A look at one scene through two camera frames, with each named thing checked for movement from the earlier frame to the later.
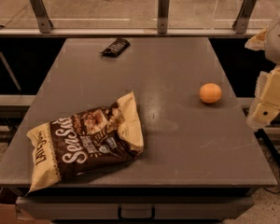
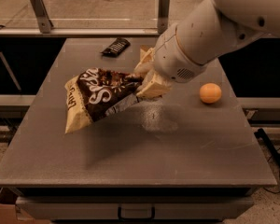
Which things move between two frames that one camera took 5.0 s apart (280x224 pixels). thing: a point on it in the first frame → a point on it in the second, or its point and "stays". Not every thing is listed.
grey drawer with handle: (198, 207) stays
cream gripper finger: (257, 42) → (147, 56)
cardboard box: (7, 212) stays
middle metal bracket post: (163, 7) stays
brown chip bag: (84, 142) → (94, 91)
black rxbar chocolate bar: (117, 48) stays
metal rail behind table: (127, 33) stays
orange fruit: (210, 92) stays
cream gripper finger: (271, 96) → (154, 87)
